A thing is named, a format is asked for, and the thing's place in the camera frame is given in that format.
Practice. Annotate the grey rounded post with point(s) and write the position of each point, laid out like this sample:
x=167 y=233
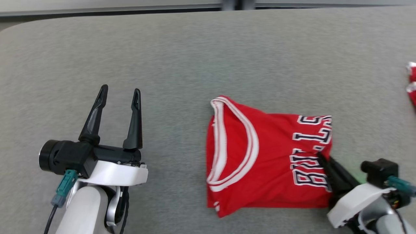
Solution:
x=248 y=4
x=228 y=4

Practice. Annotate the red shorts white trim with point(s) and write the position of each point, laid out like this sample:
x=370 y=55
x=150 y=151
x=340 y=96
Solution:
x=412 y=84

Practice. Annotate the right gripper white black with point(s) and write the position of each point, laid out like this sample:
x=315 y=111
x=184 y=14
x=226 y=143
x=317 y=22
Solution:
x=357 y=203

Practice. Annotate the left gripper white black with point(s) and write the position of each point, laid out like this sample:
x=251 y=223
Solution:
x=117 y=172

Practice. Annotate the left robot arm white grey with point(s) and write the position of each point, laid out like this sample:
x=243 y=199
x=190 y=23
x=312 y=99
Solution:
x=84 y=211

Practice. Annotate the teal plug left wrist camera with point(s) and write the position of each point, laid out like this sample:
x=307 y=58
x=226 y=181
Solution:
x=65 y=188

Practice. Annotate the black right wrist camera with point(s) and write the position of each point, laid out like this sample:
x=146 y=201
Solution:
x=380 y=172

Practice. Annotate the teal plug wrist camera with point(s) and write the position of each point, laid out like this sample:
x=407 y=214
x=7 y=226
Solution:
x=401 y=185
x=65 y=188

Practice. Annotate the red white basketball jersey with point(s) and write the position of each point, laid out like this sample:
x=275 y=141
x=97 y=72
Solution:
x=273 y=162

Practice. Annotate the teal plug right wrist camera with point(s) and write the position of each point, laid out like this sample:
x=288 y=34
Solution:
x=401 y=185

